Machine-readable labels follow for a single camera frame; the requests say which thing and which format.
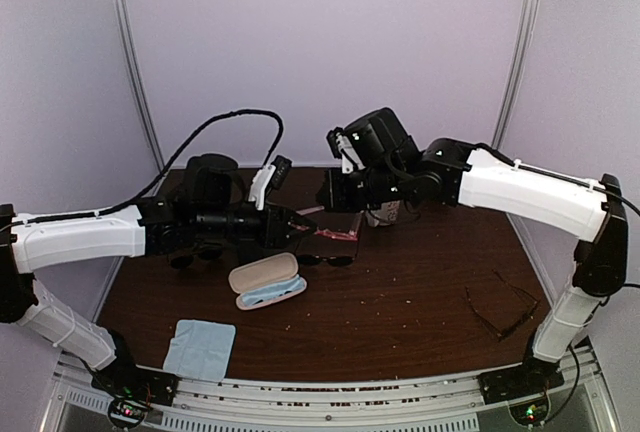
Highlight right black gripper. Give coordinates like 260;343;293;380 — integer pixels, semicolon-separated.
316;163;407;213

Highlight pink frame glasses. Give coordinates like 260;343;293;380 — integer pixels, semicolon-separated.
292;206;363;243

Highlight blue cleaning cloth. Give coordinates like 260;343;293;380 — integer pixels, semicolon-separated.
241;276;306;307
162;319;236;382

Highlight pink glasses case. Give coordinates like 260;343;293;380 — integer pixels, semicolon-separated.
228;252;307;311

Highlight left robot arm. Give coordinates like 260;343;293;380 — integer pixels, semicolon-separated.
1;154;317;396

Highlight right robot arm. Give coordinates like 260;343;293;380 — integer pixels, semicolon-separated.
316;108;629;394

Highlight black sunglasses dark lenses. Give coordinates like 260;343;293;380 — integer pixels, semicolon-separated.
294;241;360;267

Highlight patterned mug yellow inside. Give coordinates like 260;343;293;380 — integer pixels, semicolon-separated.
365;201;400;227

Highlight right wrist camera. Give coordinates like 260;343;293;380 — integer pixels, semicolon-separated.
326;127;359;174

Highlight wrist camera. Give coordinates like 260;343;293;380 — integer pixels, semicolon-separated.
247;155;292;211
326;127;359;174

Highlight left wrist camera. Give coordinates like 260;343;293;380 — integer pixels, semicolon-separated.
247;155;292;211

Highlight thin black frame glasses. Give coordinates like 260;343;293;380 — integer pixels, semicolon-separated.
167;247;223;270

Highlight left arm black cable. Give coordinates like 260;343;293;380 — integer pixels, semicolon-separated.
14;109;285;226

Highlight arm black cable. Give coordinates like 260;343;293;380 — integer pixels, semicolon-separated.
14;109;285;226
487;144;640;403

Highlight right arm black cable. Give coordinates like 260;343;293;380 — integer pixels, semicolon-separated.
487;144;640;403

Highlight tortoise frame glasses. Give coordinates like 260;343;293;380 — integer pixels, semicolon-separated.
464;269;541;342

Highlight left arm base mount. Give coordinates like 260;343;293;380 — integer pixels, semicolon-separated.
85;331;179;431

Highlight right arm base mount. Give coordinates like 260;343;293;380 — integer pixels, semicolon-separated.
478;359;565;428

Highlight right aluminium frame post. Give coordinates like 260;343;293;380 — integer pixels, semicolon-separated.
491;0;540;149

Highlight aluminium frame post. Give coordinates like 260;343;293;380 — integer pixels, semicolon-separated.
491;0;540;149
112;0;165;172

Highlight front aluminium rail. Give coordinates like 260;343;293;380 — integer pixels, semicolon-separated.
49;346;616;432

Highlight left aluminium frame post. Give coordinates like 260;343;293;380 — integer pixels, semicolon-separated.
112;0;165;172

